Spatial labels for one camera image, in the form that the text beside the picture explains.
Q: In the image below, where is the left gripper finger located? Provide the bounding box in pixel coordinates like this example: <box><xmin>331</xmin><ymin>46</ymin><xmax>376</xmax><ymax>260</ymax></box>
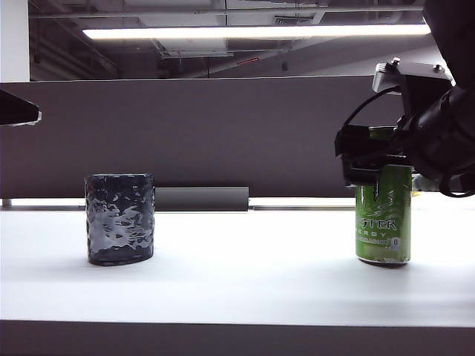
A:
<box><xmin>0</xmin><ymin>88</ymin><xmax>42</xmax><ymax>129</ymax></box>

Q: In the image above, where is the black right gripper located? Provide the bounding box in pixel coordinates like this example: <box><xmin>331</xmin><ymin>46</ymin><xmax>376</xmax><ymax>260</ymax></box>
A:
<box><xmin>335</xmin><ymin>79</ymin><xmax>475</xmax><ymax>202</ymax></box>

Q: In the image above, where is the green Monster energy can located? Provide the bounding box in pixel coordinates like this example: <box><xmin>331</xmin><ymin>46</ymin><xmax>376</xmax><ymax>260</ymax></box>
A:
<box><xmin>354</xmin><ymin>165</ymin><xmax>413</xmax><ymax>266</ymax></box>

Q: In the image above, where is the dark textured glass cup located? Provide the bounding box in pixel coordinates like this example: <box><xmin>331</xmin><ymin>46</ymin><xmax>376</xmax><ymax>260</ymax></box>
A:
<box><xmin>84</xmin><ymin>172</ymin><xmax>156</xmax><ymax>266</ymax></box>

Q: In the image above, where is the grey desk divider panel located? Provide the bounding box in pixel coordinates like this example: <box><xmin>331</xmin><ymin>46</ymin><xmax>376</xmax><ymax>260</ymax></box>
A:
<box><xmin>0</xmin><ymin>76</ymin><xmax>406</xmax><ymax>200</ymax></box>

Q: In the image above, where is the long ceiling light strip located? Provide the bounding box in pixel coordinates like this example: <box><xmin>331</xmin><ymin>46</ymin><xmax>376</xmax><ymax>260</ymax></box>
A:
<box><xmin>81</xmin><ymin>24</ymin><xmax>432</xmax><ymax>40</ymax></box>

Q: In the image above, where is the black camera cable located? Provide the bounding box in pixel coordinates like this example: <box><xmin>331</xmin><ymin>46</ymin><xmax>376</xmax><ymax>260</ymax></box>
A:
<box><xmin>343</xmin><ymin>85</ymin><xmax>402</xmax><ymax>131</ymax></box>

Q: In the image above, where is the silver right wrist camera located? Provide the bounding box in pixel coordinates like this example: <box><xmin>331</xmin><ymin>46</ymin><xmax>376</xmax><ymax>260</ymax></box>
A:
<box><xmin>372</xmin><ymin>59</ymin><xmax>456</xmax><ymax>93</ymax></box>

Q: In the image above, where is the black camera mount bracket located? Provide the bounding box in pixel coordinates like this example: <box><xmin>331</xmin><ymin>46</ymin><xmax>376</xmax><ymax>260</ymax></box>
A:
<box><xmin>399</xmin><ymin>73</ymin><xmax>454</xmax><ymax>116</ymax></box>

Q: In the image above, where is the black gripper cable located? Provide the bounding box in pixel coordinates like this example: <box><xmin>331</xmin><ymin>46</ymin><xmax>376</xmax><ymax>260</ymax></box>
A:
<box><xmin>439</xmin><ymin>162</ymin><xmax>475</xmax><ymax>198</ymax></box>

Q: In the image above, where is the grey desk cable flap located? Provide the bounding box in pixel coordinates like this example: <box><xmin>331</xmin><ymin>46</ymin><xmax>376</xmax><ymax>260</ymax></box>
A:
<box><xmin>154</xmin><ymin>186</ymin><xmax>250</xmax><ymax>212</ymax></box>

